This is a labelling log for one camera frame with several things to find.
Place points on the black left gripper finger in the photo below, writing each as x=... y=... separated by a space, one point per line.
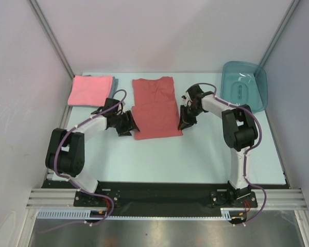
x=133 y=125
x=124 y=133

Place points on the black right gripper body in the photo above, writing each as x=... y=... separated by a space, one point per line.
x=186 y=115

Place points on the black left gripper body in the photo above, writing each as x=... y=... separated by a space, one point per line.
x=121 y=120

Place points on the red t shirt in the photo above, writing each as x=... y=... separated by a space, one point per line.
x=155 y=109

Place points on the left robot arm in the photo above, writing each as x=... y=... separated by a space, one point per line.
x=66 y=151

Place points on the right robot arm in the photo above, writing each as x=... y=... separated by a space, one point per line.
x=240 y=130

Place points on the folded grey t shirt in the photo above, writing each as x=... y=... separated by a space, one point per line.
x=114 y=86

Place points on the folded pink t shirt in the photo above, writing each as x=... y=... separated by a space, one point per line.
x=78 y=88

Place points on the teal plastic basin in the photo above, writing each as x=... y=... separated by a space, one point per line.
x=244 y=83

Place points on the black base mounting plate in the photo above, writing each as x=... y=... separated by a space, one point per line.
x=174 y=197

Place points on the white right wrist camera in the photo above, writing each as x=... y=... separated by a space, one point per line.
x=187 y=101

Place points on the grey slotted cable duct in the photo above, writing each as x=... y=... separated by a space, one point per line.
x=97 y=214

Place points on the aluminium front rail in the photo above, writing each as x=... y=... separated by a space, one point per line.
x=277 y=199

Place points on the left aluminium corner post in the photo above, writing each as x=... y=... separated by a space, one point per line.
x=39 y=14

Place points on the aluminium corner post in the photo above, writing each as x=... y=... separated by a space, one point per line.
x=39 y=14
x=292 y=8

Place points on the right aluminium corner post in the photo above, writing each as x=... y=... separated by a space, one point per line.
x=292 y=8

